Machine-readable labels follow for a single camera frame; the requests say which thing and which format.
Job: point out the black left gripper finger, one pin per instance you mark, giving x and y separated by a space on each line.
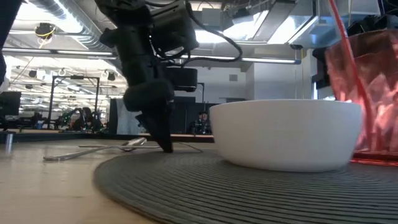
166 130
152 127

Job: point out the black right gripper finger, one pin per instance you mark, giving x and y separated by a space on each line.
321 68

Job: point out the red straw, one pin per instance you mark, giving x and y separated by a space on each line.
339 18

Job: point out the silver spoon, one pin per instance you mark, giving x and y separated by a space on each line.
102 146

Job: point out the red translucent plastic cup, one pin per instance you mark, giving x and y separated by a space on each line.
382 93

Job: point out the white bowl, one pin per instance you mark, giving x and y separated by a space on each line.
286 133

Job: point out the silver fork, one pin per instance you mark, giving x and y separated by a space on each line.
77 154

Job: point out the grey partition panel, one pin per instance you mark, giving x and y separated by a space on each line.
119 123

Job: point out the person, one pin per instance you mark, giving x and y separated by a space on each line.
83 119
202 124

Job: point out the long ceiling light fixture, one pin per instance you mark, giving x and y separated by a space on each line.
270 60

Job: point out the grey round woven placemat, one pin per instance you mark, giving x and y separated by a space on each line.
233 196

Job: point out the black monitor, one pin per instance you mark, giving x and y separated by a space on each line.
11 102

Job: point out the black background rig frame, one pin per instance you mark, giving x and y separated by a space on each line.
76 77

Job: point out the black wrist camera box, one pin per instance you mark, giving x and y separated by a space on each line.
174 25

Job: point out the black metal table frame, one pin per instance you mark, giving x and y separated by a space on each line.
62 137

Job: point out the silver metal post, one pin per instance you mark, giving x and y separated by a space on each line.
9 143

